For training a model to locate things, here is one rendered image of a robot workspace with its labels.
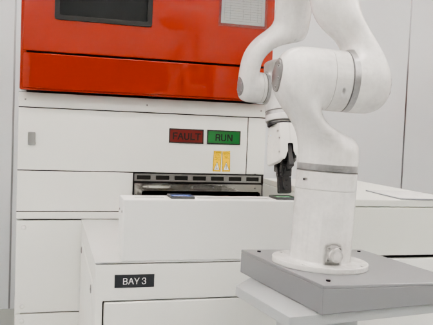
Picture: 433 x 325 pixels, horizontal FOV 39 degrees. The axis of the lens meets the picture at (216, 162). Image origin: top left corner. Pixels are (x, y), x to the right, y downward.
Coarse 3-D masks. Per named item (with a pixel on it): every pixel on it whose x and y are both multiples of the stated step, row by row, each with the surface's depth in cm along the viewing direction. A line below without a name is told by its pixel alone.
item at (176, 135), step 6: (174, 132) 201; (180, 132) 202; (186, 132) 202; (192, 132) 203; (198, 132) 203; (174, 138) 201; (180, 138) 202; (186, 138) 202; (192, 138) 203; (198, 138) 203
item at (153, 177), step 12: (144, 180) 199; (156, 180) 200; (168, 180) 201; (180, 180) 203; (192, 180) 204; (204, 180) 205; (216, 180) 206; (228, 180) 207; (240, 180) 209; (252, 180) 210
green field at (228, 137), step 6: (210, 132) 204; (216, 132) 205; (222, 132) 205; (228, 132) 206; (234, 132) 206; (210, 138) 204; (216, 138) 205; (222, 138) 205; (228, 138) 206; (234, 138) 207
